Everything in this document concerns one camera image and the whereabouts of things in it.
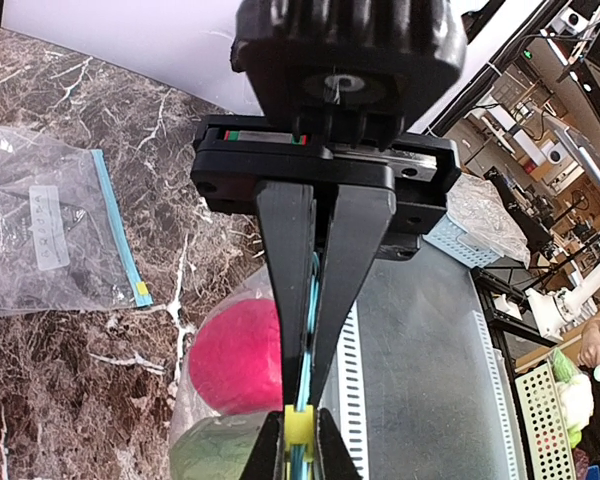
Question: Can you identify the red toy apple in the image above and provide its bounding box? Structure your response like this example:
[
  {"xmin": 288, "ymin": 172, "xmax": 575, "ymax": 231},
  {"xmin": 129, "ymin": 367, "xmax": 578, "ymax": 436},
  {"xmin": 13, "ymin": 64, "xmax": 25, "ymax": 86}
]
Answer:
[{"xmin": 189, "ymin": 298, "xmax": 283, "ymax": 415}]

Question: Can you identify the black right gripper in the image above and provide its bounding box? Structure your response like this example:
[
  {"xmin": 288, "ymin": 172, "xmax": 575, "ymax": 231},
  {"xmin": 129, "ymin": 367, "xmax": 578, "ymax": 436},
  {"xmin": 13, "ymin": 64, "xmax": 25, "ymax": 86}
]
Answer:
[{"xmin": 191, "ymin": 115, "xmax": 461, "ymax": 412}]

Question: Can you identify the white slotted cable duct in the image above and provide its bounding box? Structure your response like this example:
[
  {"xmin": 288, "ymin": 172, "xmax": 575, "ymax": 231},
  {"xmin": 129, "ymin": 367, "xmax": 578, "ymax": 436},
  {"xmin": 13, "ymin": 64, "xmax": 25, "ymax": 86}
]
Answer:
[{"xmin": 334, "ymin": 302, "xmax": 527, "ymax": 479}]

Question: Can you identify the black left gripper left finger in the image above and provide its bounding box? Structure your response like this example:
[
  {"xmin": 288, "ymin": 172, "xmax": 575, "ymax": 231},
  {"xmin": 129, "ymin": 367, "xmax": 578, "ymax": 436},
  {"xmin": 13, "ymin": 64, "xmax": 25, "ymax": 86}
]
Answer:
[{"xmin": 239, "ymin": 411, "xmax": 287, "ymax": 480}]

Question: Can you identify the green toy avocado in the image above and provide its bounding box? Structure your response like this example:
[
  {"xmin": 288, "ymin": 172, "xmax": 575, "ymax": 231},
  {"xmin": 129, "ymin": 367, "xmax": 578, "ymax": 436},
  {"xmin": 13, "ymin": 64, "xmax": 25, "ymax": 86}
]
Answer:
[{"xmin": 169, "ymin": 412, "xmax": 267, "ymax": 480}]

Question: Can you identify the clear zip bag blue zipper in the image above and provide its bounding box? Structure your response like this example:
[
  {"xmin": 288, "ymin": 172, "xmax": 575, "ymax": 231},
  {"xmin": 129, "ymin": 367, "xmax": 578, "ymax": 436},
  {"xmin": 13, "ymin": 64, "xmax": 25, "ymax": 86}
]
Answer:
[{"xmin": 0, "ymin": 126, "xmax": 153, "ymax": 317}]

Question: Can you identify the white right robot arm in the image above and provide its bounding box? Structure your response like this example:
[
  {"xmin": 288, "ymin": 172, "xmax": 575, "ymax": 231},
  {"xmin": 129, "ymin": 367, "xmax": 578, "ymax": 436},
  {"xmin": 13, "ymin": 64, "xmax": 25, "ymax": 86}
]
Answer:
[{"xmin": 191, "ymin": 1, "xmax": 467, "ymax": 405}]

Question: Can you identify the white perforated bin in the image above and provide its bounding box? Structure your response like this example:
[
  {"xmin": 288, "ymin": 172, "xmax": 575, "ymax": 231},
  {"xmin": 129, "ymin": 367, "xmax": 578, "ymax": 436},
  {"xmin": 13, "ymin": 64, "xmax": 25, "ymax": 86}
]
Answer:
[{"xmin": 515, "ymin": 363, "xmax": 576, "ymax": 480}]

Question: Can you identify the white small robot arm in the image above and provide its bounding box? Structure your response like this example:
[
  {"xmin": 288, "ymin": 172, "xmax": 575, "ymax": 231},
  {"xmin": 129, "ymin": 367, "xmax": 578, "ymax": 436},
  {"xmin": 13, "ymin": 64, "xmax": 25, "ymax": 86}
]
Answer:
[{"xmin": 243, "ymin": 246, "xmax": 600, "ymax": 479}]

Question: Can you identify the clear zip bag yellow slider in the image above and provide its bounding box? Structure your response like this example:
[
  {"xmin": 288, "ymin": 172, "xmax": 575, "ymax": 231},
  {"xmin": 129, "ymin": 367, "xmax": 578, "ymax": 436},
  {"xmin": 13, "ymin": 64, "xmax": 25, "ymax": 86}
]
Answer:
[{"xmin": 169, "ymin": 253, "xmax": 337, "ymax": 479}]

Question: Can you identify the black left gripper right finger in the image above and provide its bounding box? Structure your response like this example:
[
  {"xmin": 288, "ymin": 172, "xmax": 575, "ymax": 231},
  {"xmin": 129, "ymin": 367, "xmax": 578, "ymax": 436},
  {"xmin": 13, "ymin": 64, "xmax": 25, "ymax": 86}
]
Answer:
[{"xmin": 313, "ymin": 408, "xmax": 361, "ymax": 480}]

